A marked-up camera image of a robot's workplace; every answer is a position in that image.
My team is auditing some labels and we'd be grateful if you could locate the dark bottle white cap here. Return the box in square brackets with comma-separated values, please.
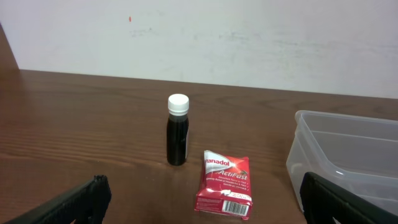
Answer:
[167, 93, 189, 166]

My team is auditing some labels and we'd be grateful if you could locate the red Panadol ActiFast box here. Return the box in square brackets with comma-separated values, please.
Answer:
[195, 151, 253, 220]

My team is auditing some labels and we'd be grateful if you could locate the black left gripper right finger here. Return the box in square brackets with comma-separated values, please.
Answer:
[300, 172, 397, 224]

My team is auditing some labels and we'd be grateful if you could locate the clear plastic container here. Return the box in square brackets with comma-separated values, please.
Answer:
[286, 110, 397, 214]

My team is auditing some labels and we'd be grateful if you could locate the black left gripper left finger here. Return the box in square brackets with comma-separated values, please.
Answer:
[6, 175, 111, 224]

